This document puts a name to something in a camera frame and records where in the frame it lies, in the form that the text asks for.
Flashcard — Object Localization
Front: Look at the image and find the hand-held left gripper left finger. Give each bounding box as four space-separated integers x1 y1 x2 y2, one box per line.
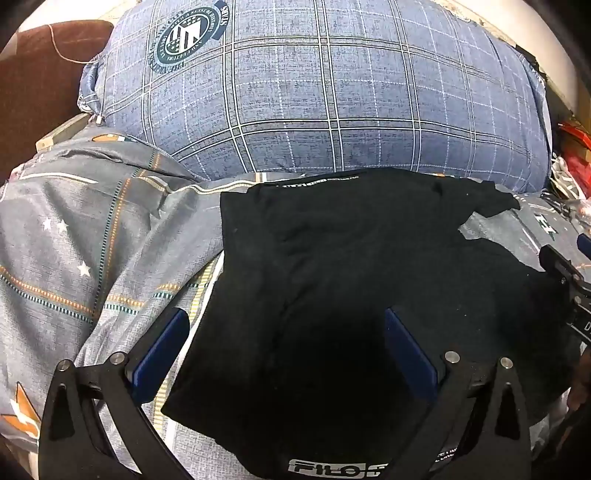
39 307 195 480

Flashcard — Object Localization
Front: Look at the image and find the red and white clutter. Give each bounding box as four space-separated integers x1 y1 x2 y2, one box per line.
549 117 591 213

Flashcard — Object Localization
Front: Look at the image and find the grey printed bedsheet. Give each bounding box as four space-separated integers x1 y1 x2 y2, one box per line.
0 131 591 480

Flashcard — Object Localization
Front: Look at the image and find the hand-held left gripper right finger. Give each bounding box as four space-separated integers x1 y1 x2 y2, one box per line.
385 308 533 480

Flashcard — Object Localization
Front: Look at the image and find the blue plaid pillow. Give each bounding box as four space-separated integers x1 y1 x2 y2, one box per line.
78 0 552 193

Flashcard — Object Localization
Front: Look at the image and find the thin pale cord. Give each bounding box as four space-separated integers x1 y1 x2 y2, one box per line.
46 21 105 65

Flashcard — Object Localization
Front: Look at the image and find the wooden bed frame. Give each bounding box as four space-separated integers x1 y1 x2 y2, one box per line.
36 113 92 153

